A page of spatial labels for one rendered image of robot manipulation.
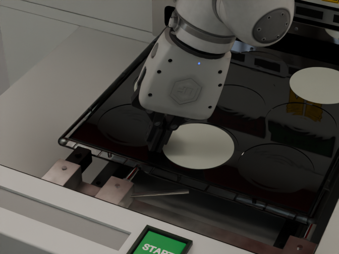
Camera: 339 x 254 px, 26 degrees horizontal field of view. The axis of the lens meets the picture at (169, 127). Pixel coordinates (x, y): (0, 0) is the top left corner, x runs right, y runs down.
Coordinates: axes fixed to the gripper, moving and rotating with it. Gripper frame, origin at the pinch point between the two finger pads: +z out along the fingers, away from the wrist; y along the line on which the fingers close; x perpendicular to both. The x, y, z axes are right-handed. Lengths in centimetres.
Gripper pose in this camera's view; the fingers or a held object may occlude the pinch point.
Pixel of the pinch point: (157, 134)
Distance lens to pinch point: 99.4
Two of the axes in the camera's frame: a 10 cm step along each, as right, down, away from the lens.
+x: -1.6, -6.1, 7.8
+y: 9.3, 1.8, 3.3
